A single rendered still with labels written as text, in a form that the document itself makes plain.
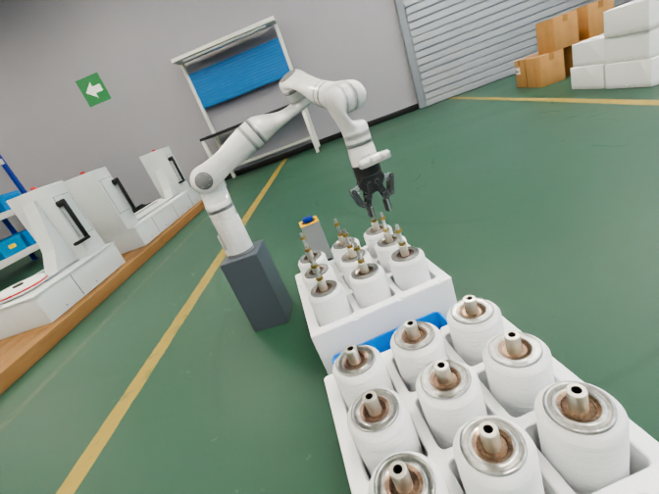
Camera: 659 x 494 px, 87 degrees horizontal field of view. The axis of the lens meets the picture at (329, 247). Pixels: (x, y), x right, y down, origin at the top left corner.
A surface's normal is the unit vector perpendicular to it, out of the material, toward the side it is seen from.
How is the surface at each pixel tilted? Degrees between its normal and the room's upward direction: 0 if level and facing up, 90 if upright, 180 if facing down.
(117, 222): 90
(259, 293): 90
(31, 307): 90
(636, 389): 0
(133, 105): 90
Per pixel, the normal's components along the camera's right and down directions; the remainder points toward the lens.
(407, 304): 0.20, 0.33
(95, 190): 0.00, 0.40
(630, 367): -0.33, -0.86
